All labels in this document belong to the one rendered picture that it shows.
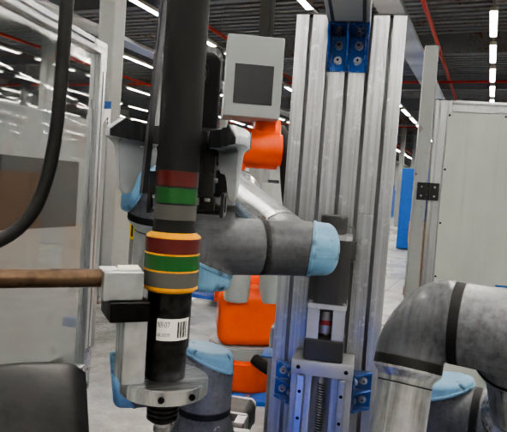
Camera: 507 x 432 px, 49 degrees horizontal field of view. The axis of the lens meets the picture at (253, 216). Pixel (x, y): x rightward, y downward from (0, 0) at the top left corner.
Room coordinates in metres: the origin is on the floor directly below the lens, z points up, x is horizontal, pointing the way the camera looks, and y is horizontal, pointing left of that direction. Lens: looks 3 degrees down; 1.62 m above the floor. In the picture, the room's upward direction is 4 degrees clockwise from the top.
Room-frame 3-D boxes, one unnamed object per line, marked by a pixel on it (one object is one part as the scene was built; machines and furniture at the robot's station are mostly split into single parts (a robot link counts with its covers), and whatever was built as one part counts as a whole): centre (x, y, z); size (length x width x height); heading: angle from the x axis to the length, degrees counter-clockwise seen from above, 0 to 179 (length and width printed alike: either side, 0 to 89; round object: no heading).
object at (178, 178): (0.44, 0.06, 1.62); 0.03 x 0.03 x 0.01
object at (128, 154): (0.46, 0.11, 1.64); 0.09 x 0.03 x 0.06; 158
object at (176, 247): (0.44, 0.06, 1.57); 0.04 x 0.04 x 0.01
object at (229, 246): (0.73, 0.04, 1.54); 0.11 x 0.08 x 0.11; 108
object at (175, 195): (0.44, 0.06, 1.61); 0.03 x 0.03 x 0.01
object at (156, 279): (0.44, 0.06, 1.55); 0.04 x 0.04 x 0.01
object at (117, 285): (0.44, 0.07, 1.50); 0.09 x 0.07 x 0.10; 115
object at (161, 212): (0.44, 0.06, 1.60); 0.03 x 0.03 x 0.01
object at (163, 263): (0.44, 0.06, 1.56); 0.04 x 0.04 x 0.01
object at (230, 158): (0.46, 0.02, 1.64); 0.09 x 0.03 x 0.06; 21
